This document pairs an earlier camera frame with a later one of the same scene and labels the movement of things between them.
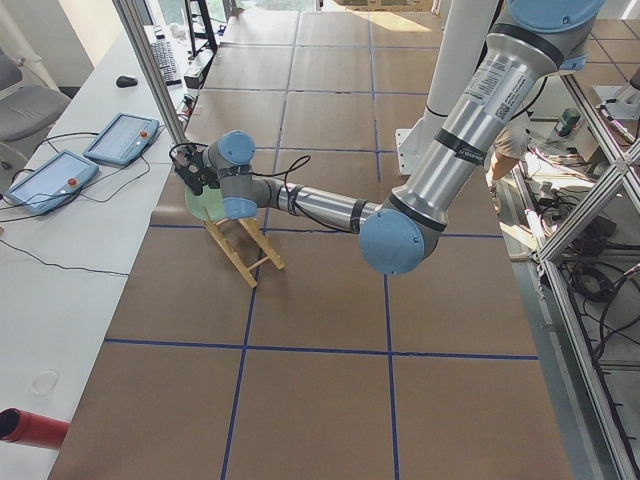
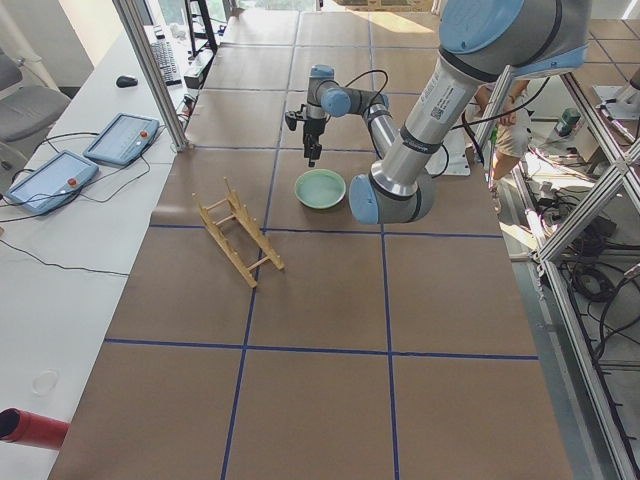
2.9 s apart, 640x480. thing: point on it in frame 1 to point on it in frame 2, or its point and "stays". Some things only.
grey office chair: x=25 y=111 stays
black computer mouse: x=124 y=81 stays
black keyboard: x=167 y=63 stays
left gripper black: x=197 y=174 to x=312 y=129
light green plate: x=209 y=206 to x=320 y=188
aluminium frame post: x=131 y=20 stays
